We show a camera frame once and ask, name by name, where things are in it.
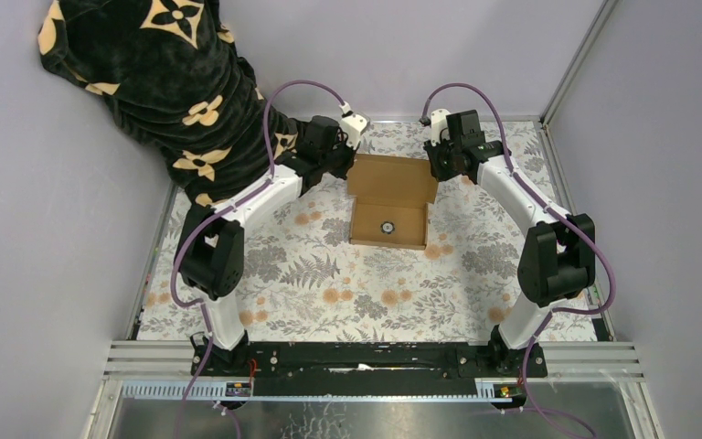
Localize brown cardboard box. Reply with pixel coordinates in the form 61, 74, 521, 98
347, 154, 438, 250

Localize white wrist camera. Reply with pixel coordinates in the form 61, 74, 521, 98
429, 109, 451, 146
339, 112, 371, 150

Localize black floral plush blanket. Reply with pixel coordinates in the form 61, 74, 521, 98
37, 0, 307, 206

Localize aluminium frame rails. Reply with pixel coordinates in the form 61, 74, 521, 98
81, 0, 667, 439

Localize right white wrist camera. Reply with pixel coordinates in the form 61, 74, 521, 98
429, 109, 451, 146

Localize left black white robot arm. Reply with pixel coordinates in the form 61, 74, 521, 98
175, 112, 370, 376

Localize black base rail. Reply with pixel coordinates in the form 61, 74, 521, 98
190, 339, 548, 397

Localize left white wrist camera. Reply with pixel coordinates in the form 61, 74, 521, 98
339, 112, 371, 150

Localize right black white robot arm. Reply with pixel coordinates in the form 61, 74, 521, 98
420, 109, 595, 377

